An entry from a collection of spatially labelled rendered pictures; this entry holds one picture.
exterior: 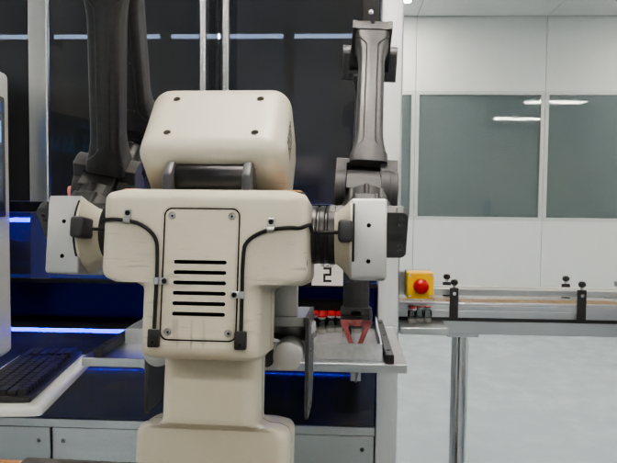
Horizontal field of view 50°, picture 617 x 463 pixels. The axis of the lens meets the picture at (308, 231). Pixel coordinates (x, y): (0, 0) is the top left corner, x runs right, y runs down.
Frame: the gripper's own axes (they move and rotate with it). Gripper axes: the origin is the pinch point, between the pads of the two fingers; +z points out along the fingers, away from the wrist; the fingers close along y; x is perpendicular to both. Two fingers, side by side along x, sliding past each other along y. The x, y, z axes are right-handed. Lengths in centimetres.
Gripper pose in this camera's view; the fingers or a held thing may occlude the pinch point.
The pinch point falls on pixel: (355, 349)
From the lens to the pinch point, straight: 145.1
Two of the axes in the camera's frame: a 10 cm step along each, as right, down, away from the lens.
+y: 0.6, 0.6, 10.0
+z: -0.2, 10.0, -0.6
